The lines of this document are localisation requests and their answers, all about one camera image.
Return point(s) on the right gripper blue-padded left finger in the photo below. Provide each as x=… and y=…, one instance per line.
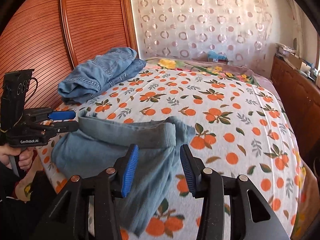
x=85, y=207

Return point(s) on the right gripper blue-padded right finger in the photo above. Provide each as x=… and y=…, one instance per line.
x=251, y=216

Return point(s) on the grey-blue shorts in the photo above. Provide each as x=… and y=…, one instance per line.
x=97, y=144

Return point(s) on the person's left forearm dark sleeve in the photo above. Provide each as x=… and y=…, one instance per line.
x=19, y=219

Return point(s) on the folded blue denim jeans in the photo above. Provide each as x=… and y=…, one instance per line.
x=93, y=77

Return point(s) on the wooden louvred wardrobe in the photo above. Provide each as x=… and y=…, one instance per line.
x=52, y=37

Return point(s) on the wooden sideboard cabinet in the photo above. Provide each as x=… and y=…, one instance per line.
x=300, y=98

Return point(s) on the cardboard box on cabinet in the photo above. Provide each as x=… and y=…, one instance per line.
x=297, y=62

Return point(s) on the blue item box at headboard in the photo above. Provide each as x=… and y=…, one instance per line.
x=215, y=57

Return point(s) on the stack of papers on cabinet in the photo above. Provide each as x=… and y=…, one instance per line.
x=284, y=50

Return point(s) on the circle-pattern sheer curtain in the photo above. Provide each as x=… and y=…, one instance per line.
x=193, y=29

